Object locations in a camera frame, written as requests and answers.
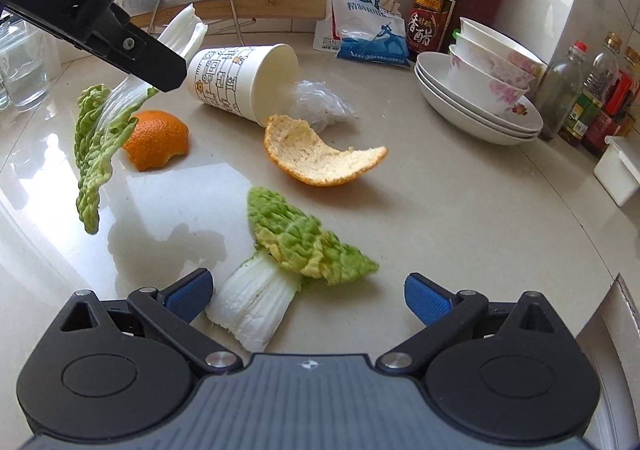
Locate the orange peel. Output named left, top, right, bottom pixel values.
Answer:
left=122, top=110, right=191, bottom=172
left=264, top=114, right=389, bottom=187

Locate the clear plastic wrap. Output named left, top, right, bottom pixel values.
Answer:
left=290, top=80, right=360, bottom=132

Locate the printed paper cup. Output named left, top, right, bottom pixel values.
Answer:
left=186, top=44, right=300, bottom=128

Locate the glass bottle with red cap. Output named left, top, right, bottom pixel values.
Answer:
left=532, top=40, right=588, bottom=141

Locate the napa cabbage leaf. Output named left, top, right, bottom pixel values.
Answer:
left=205, top=186, right=379, bottom=353
left=75, top=4, right=208, bottom=235

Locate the white lidded plastic container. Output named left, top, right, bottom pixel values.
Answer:
left=593, top=135, right=640, bottom=207

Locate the white and blue salt bag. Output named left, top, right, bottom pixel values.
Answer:
left=314, top=0, right=417, bottom=65

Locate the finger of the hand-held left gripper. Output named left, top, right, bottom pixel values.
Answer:
left=80, top=4, right=189, bottom=93

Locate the white deep plate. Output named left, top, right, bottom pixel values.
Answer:
left=425, top=94, right=541, bottom=147
left=415, top=52, right=544, bottom=131
left=420, top=80, right=543, bottom=139

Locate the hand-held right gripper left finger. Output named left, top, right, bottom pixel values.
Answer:
left=59, top=269, right=244, bottom=377

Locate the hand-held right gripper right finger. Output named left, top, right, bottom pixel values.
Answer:
left=375, top=273, right=558, bottom=376

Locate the clear glass jar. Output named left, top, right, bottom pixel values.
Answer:
left=0, top=14, right=51, bottom=111

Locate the oil bottle with green label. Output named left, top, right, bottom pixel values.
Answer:
left=560, top=32, right=621, bottom=147

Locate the bottle with red label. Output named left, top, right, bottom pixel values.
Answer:
left=582, top=47, right=640, bottom=158

